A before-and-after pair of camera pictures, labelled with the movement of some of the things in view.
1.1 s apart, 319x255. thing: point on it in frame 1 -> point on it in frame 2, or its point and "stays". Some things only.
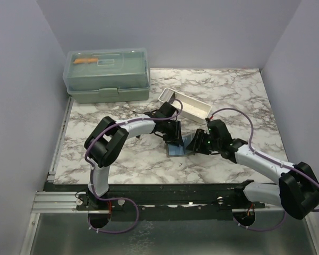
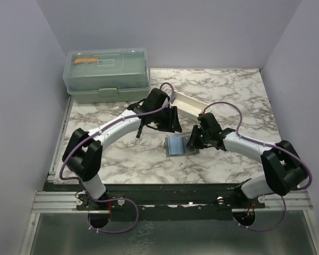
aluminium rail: (56, 202) stays
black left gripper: (175, 137) -> (172, 125)
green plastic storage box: (107, 75) stays
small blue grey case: (173, 150) stays
